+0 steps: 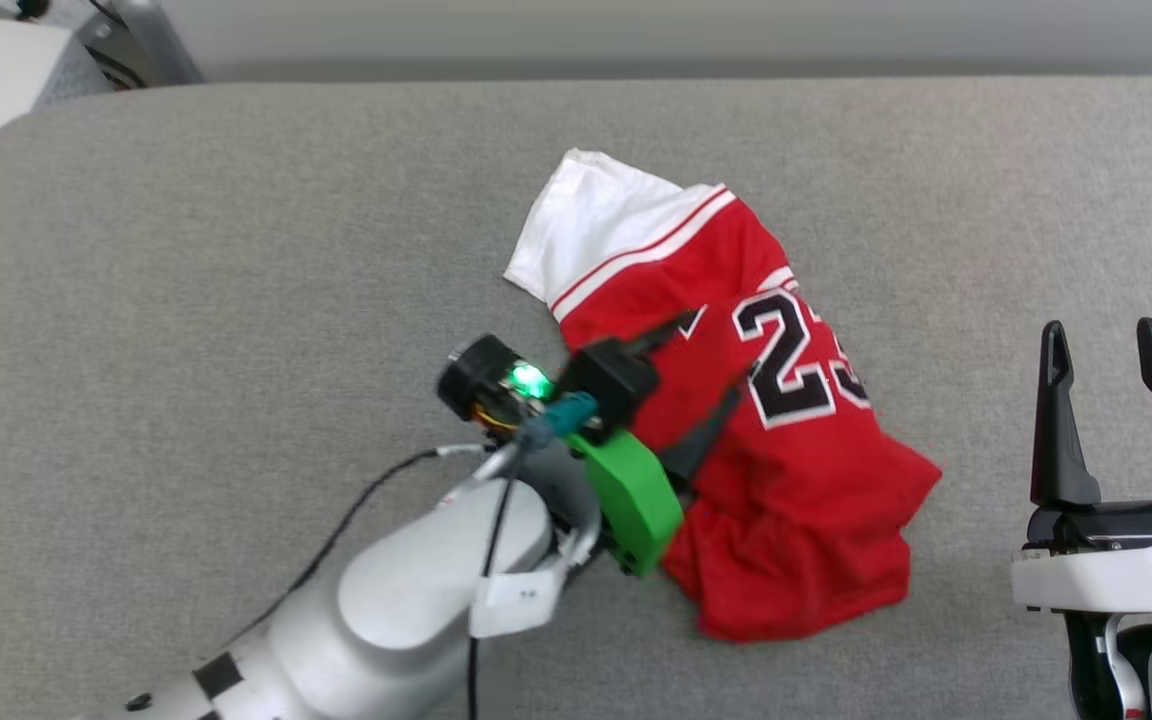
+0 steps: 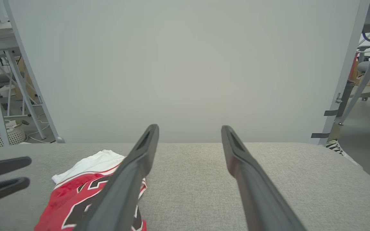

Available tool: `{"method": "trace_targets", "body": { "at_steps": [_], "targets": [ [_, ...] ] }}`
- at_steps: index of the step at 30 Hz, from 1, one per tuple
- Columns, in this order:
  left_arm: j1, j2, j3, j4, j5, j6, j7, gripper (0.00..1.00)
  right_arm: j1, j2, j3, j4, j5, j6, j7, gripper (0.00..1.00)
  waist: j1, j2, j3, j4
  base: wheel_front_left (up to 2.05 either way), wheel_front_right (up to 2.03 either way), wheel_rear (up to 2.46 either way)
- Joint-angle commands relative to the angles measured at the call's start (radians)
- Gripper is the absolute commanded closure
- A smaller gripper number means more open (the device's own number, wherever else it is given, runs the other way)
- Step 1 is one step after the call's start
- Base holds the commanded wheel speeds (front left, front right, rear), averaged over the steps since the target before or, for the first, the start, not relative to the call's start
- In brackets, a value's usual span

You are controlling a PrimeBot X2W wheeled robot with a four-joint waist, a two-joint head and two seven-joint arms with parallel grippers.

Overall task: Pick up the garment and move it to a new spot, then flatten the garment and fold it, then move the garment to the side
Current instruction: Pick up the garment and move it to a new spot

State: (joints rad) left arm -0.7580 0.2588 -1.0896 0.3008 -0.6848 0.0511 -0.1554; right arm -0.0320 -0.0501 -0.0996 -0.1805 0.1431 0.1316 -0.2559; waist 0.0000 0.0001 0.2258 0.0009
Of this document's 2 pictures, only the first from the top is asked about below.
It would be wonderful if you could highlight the white label tag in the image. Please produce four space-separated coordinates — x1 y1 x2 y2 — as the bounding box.
469 568 565 639

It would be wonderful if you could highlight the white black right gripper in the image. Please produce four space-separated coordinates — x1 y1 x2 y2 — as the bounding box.
1011 317 1152 614

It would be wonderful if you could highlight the black cable with teal plug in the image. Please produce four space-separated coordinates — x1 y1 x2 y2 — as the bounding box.
466 392 599 720

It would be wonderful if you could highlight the grey metal frame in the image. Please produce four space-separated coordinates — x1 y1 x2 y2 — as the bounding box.
76 0 205 91

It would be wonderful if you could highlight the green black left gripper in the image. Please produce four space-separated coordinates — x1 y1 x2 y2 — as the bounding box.
574 308 744 580

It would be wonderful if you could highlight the thin black cable white tip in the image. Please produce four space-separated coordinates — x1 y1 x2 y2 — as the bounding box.
236 443 499 646

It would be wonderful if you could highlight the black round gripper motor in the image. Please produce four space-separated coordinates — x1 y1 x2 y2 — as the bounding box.
436 334 557 431

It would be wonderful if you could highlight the red and white basketball jersey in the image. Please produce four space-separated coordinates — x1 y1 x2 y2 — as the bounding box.
503 148 944 643

